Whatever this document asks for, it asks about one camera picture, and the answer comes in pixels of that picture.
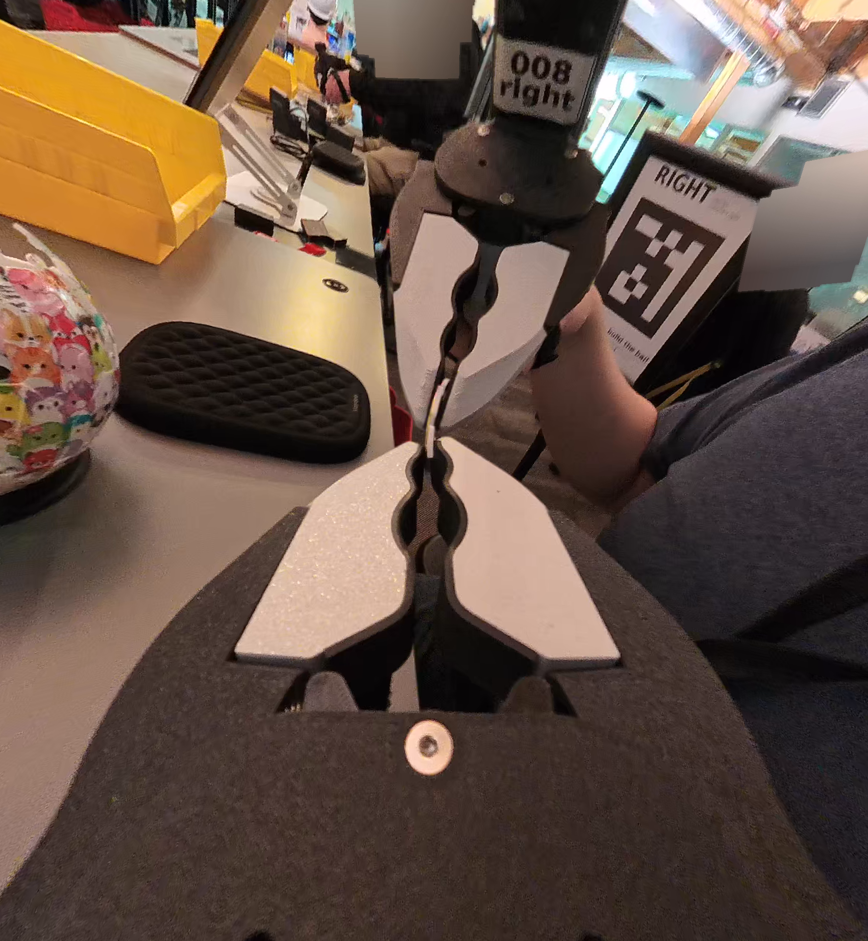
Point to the small black box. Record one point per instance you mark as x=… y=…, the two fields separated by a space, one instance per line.
x=323 y=230

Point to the yellow plastic bin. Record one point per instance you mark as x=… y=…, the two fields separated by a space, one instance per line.
x=73 y=147
x=272 y=70

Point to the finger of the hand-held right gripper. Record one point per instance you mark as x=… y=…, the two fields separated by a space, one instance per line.
x=423 y=309
x=522 y=309

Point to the white puzzle piece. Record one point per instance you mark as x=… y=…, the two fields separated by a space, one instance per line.
x=437 y=412

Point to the colourful cartoon puzzle ball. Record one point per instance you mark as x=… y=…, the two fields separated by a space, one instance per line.
x=29 y=367

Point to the black flat monitor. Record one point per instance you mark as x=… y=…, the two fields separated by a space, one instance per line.
x=242 y=44

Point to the black oval pad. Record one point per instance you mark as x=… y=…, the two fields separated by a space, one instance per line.
x=339 y=162

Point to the person's dark blue shirt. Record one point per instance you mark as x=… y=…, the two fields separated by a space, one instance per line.
x=772 y=478

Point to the printed marker sign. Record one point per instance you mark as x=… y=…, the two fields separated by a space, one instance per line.
x=669 y=257

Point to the white monitor stand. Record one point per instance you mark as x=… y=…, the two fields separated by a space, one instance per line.
x=272 y=176

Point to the person's dark trousers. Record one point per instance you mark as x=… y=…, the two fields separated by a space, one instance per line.
x=845 y=772

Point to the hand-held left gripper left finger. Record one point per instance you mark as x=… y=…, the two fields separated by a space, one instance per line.
x=331 y=581

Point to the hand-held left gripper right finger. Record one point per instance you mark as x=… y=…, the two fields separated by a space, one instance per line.
x=529 y=588

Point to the black quilted wrist rest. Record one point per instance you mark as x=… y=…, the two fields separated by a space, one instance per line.
x=242 y=389

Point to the person's right forearm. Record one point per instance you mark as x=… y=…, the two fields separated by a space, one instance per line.
x=595 y=412

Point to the black round ball stand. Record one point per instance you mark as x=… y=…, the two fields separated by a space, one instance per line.
x=37 y=500

